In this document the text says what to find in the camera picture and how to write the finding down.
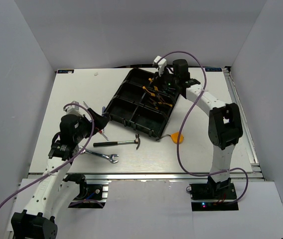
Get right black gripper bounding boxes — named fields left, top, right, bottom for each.
left=151, top=67, right=178, bottom=91

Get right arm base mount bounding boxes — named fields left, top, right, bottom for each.
left=186, top=183, right=239, bottom=212

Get orange tape measure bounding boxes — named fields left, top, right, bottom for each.
left=156, top=132, right=184, bottom=144

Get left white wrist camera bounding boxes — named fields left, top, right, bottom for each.
left=63, top=101, right=84, bottom=118

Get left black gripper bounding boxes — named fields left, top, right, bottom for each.
left=73, top=108, right=109, bottom=143

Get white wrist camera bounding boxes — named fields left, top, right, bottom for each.
left=152, top=56, right=167, bottom=76
left=63, top=101, right=84, bottom=118

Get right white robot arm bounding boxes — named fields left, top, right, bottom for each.
left=152, top=56, right=243, bottom=199

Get front aluminium rail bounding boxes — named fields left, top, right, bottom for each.
left=29, top=171, right=211, bottom=182

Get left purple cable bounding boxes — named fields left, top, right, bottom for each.
left=0, top=102, right=105, bottom=239

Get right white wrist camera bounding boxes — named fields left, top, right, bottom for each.
left=152, top=56, right=167, bottom=76

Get black handled claw hammer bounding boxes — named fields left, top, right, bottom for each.
left=93, top=134, right=141, bottom=150

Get silver open-end wrench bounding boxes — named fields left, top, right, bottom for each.
left=79, top=146, right=119, bottom=164

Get right aluminium rail frame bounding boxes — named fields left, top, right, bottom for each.
left=222, top=66, right=265, bottom=181

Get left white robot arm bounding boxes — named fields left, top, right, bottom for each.
left=11, top=104, right=109, bottom=239

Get black compartment tray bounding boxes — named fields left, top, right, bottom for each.
left=105, top=68, right=179, bottom=138

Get yellow black pliers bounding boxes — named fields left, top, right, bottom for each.
left=142, top=85, right=159, bottom=99
left=148, top=98, right=173, bottom=110

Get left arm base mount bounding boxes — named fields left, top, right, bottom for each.
left=63, top=174, right=106, bottom=209

